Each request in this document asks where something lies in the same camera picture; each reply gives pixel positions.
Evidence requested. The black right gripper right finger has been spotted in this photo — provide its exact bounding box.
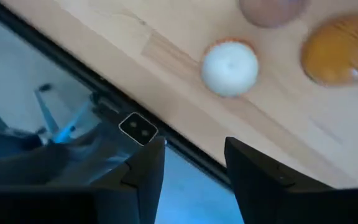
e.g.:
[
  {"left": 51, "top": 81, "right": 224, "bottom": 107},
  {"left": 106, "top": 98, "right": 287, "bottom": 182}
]
[{"left": 224, "top": 136, "right": 334, "bottom": 224}]

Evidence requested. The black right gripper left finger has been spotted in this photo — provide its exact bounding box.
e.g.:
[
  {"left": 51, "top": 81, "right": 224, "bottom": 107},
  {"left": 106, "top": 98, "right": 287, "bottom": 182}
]
[{"left": 91, "top": 136, "right": 167, "bottom": 224}]

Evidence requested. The gold tin candle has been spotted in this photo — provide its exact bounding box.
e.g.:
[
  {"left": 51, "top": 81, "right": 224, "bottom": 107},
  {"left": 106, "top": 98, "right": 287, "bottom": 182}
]
[{"left": 201, "top": 39, "right": 260, "bottom": 97}]

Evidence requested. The amber ribbed glass candle holder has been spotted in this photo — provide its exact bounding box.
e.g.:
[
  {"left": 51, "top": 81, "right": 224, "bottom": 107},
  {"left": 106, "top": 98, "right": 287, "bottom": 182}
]
[{"left": 300, "top": 12, "right": 358, "bottom": 88}]

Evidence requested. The pink ribbed glass candle holder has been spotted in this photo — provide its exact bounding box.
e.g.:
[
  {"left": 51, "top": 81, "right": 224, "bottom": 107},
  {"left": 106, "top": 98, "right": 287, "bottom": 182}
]
[{"left": 238, "top": 0, "right": 310, "bottom": 29}]

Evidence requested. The office chair star base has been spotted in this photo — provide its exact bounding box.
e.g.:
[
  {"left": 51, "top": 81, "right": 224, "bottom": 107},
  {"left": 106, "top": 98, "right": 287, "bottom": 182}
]
[{"left": 33, "top": 83, "right": 93, "bottom": 144}]

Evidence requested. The black rig crossbar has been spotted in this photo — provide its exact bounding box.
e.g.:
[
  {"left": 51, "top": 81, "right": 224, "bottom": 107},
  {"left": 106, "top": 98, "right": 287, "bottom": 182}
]
[{"left": 0, "top": 0, "right": 233, "bottom": 191}]

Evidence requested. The small silver-edged camera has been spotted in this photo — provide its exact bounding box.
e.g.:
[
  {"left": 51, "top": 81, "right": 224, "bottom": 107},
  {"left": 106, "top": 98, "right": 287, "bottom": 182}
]
[{"left": 118, "top": 111, "right": 159, "bottom": 147}]

